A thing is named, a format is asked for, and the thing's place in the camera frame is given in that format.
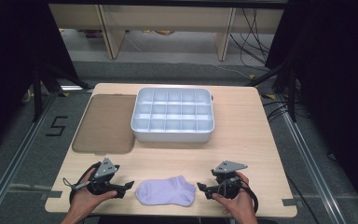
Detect lavender ankle sock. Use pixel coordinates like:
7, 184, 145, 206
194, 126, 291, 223
134, 175, 198, 207

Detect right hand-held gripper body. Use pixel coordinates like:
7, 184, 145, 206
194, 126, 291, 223
211, 160, 249, 201

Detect black curtain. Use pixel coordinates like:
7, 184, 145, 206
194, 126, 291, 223
264, 0, 358, 216
0, 0, 79, 158

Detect white compartment storage box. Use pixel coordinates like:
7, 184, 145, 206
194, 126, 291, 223
131, 87, 215, 144

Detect person's left hand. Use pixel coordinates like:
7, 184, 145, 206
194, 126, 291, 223
69, 169, 118, 216

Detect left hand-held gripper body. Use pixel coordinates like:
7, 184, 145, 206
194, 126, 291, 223
87, 157, 121, 197

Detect black floor cables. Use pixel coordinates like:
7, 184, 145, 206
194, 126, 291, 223
261, 98, 295, 121

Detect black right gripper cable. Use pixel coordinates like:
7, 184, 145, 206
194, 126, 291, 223
217, 177, 260, 215

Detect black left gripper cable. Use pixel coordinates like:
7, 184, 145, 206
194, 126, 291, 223
62, 161, 103, 204

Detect white floor cable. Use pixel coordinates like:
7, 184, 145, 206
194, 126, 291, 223
167, 60, 252, 79

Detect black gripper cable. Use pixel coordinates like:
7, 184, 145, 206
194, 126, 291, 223
62, 161, 103, 204
217, 177, 260, 215

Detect brown translucent box lid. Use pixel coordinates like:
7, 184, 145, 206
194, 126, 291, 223
71, 93, 138, 156

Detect black floor cable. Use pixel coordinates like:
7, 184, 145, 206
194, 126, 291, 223
283, 173, 322, 224

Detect person's right hand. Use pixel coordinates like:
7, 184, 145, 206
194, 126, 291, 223
211, 171, 256, 217

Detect black metal stand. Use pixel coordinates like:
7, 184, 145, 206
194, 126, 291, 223
32, 60, 93, 123
244, 59, 298, 123

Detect aluminium floor rail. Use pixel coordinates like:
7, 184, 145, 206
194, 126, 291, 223
0, 92, 60, 218
280, 110, 347, 224

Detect black hanging cables bundle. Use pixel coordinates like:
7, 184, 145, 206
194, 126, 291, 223
228, 7, 273, 69

